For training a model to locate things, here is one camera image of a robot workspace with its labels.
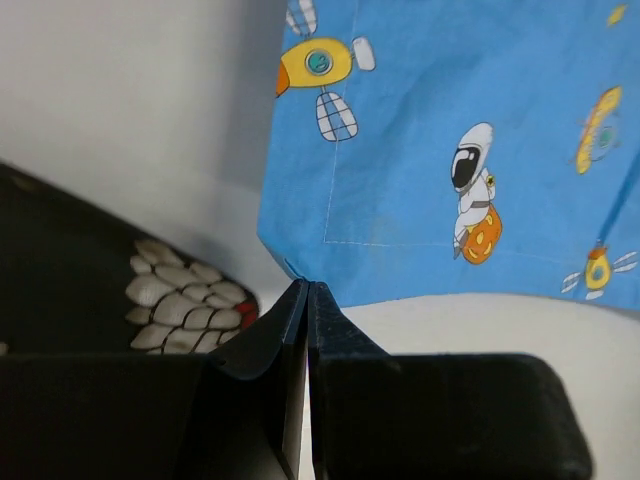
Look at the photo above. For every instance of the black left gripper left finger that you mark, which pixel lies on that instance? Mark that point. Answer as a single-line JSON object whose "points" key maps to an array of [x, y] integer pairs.
{"points": [[232, 414]]}

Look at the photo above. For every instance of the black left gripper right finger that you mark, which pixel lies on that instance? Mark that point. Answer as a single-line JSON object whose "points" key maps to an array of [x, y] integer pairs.
{"points": [[375, 415]]}

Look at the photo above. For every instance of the black floral square plate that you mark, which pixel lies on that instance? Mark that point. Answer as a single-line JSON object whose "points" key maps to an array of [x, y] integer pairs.
{"points": [[75, 279]]}

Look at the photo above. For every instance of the blue space-print cloth placemat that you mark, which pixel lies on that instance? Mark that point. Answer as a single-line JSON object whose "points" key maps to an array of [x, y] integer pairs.
{"points": [[444, 147]]}

